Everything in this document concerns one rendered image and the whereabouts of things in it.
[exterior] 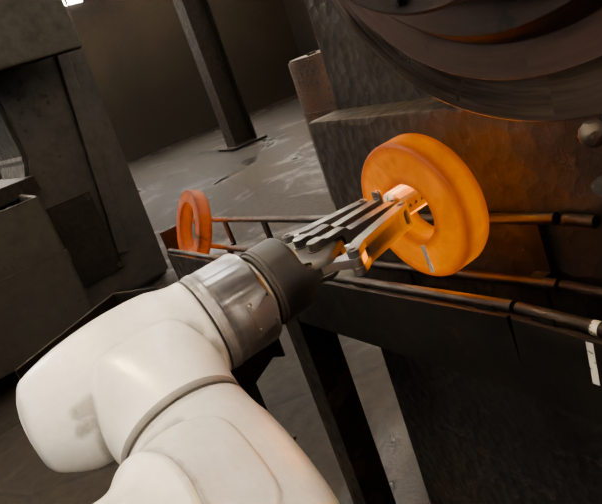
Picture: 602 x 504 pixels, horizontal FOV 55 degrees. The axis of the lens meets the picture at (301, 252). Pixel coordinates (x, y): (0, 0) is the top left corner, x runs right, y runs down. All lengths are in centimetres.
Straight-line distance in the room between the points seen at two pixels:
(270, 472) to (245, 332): 14
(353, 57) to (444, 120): 22
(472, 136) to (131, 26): 1034
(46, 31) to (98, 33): 774
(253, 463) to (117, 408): 11
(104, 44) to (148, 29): 81
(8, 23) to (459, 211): 257
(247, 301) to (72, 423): 16
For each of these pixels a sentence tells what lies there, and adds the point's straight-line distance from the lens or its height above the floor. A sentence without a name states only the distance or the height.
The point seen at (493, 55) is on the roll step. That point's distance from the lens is 43.
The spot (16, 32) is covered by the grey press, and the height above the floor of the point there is 139.
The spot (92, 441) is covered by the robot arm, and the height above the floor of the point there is 78.
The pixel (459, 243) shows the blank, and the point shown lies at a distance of 58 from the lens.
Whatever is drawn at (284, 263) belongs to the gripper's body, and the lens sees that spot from 50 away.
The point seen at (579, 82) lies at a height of 90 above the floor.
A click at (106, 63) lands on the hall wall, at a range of 1064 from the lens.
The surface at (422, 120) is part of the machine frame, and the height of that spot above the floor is 86.
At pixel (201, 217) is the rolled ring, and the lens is 136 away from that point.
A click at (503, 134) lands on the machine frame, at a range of 61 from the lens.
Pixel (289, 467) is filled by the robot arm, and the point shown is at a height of 75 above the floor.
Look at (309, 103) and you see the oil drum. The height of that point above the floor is 64.
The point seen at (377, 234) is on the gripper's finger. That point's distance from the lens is 53.
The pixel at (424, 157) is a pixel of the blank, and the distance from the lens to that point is 56.
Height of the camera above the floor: 99
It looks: 19 degrees down
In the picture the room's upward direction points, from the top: 19 degrees counter-clockwise
